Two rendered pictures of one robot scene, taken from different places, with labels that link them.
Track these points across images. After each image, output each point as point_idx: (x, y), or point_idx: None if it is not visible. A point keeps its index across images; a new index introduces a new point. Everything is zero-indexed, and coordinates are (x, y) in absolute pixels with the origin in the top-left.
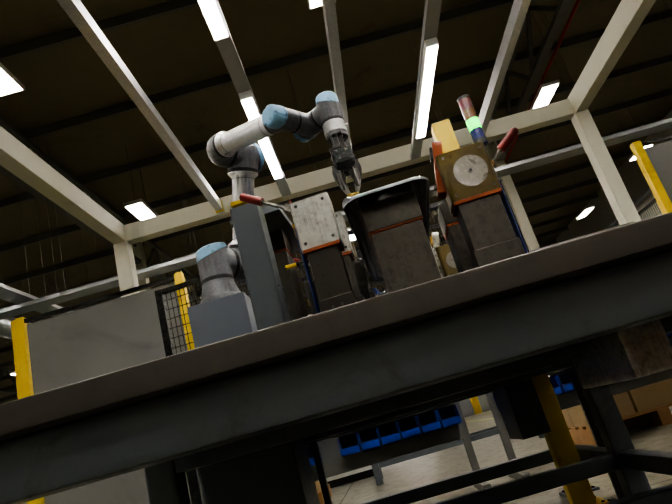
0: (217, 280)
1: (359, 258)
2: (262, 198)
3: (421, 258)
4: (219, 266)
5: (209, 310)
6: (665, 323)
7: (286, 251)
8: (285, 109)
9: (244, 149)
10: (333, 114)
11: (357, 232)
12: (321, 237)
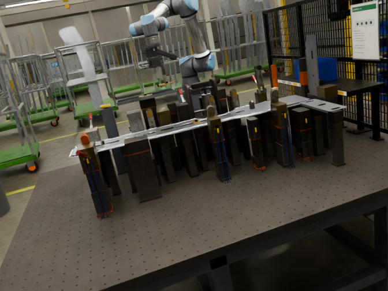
0: (183, 79)
1: (257, 66)
2: (89, 118)
3: None
4: (183, 72)
5: (179, 94)
6: None
7: (142, 110)
8: (134, 28)
9: (176, 6)
10: (144, 34)
11: (115, 137)
12: None
